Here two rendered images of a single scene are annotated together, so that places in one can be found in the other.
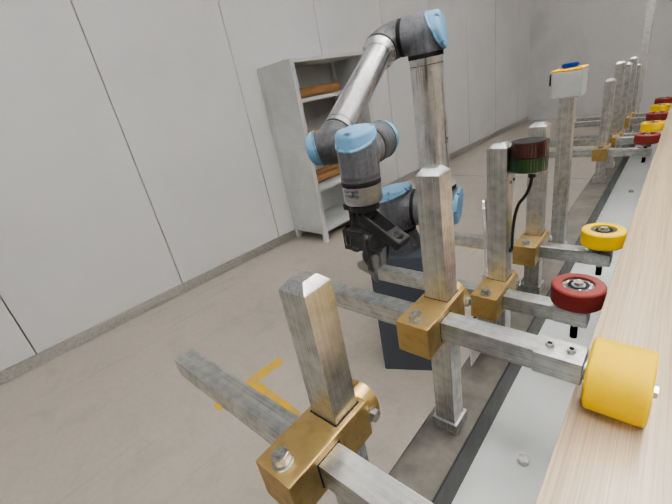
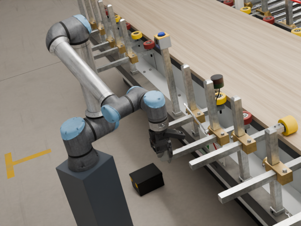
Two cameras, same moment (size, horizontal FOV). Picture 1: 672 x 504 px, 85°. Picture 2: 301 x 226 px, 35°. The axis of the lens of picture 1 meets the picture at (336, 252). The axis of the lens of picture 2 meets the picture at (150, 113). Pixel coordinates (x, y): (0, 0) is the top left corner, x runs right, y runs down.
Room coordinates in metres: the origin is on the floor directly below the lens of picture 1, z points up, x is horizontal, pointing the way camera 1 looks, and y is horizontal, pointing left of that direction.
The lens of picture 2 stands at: (-0.04, 1.55, 2.19)
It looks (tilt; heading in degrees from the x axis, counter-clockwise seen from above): 30 degrees down; 299
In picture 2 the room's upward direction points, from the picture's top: 13 degrees counter-clockwise
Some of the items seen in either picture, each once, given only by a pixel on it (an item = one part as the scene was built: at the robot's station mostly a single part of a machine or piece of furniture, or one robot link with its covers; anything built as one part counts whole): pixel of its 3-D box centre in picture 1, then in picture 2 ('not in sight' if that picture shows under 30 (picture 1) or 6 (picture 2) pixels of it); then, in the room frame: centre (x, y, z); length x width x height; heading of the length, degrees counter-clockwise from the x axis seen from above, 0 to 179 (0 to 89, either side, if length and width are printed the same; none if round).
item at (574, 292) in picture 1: (575, 309); (244, 123); (0.52, -0.39, 0.85); 0.08 x 0.08 x 0.11
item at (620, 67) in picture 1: (614, 118); (116, 35); (1.70, -1.39, 0.93); 0.04 x 0.04 x 0.48; 45
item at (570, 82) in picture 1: (568, 83); (162, 41); (1.01, -0.68, 1.18); 0.07 x 0.07 x 0.08; 45
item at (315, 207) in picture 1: (328, 148); not in sight; (3.63, -0.12, 0.78); 0.90 x 0.45 x 1.55; 131
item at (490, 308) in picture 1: (497, 292); (218, 133); (0.63, -0.31, 0.85); 0.14 x 0.06 x 0.05; 135
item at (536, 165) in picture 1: (528, 162); (217, 83); (0.61, -0.35, 1.11); 0.06 x 0.06 x 0.02
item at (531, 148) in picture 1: (529, 147); (217, 79); (0.61, -0.35, 1.13); 0.06 x 0.06 x 0.02
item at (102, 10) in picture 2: (621, 114); (107, 28); (1.88, -1.56, 0.91); 0.04 x 0.04 x 0.48; 45
